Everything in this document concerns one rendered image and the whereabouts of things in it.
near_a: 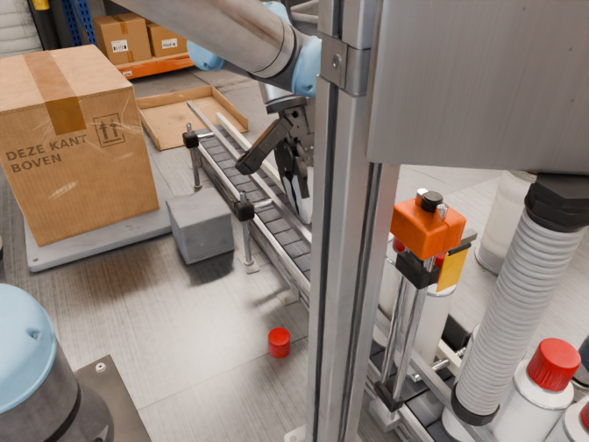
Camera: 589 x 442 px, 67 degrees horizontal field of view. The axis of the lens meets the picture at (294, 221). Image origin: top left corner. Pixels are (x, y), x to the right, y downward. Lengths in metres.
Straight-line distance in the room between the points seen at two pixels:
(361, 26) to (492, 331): 0.20
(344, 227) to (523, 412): 0.26
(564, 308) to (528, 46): 0.63
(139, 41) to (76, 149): 3.40
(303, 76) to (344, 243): 0.31
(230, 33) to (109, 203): 0.54
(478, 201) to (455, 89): 0.78
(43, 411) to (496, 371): 0.42
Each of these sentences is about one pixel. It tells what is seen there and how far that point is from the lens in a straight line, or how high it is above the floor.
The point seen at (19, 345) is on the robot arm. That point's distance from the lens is 0.49.
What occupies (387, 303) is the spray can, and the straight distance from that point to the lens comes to 0.60.
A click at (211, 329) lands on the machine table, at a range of 0.76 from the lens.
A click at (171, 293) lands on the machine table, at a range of 0.83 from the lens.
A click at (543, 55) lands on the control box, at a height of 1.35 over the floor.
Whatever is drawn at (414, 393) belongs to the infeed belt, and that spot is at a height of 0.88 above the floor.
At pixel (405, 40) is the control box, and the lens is 0.22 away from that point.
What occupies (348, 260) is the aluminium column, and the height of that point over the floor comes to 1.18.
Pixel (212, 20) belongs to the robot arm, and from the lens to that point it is 0.49.
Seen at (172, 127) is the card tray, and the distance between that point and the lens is 1.38.
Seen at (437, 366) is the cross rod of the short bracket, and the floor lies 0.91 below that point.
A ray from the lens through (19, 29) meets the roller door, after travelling 4.69.
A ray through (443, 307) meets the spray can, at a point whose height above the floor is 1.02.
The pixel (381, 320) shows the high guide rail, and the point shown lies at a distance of 0.59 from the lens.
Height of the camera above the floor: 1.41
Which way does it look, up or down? 37 degrees down
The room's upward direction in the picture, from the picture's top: straight up
